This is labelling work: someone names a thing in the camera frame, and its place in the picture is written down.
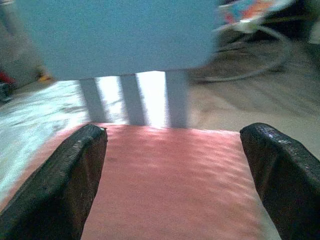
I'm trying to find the red object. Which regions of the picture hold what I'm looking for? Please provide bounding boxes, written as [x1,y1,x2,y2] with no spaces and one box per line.
[0,69,16,89]

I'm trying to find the colourful printed item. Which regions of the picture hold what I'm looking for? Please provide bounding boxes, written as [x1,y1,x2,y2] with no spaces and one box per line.
[216,0,297,34]

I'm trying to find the white slatted furniture piece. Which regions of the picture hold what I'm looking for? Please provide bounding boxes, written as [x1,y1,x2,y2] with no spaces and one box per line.
[14,0,223,130]

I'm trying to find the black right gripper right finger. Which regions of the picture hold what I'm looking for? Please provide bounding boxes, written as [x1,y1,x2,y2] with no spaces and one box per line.
[239,122,320,240]

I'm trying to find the small yellow object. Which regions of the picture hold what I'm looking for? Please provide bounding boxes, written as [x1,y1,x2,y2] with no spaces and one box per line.
[36,71,54,82]

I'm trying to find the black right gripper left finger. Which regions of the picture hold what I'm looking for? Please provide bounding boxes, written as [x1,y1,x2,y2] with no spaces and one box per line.
[0,123,109,240]

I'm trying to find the pink textured pillow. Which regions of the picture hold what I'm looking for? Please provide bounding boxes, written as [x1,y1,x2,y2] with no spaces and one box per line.
[0,122,283,240]

